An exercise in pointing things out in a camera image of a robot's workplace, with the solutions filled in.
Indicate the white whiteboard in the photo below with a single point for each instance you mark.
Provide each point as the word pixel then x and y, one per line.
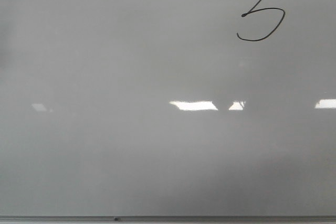
pixel 168 107

